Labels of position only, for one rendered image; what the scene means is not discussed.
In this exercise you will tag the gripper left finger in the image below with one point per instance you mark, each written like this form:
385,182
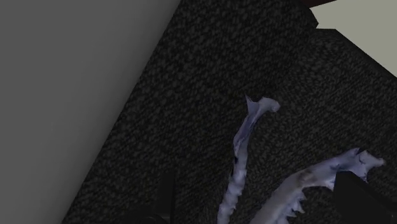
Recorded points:
167,198

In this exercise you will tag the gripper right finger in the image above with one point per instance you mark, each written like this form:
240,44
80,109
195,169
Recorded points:
356,201

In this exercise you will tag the white ragged strip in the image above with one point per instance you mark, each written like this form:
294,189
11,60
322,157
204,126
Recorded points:
313,176
240,161

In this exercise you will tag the dark grey fabric sofa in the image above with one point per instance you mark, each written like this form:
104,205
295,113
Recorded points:
217,62

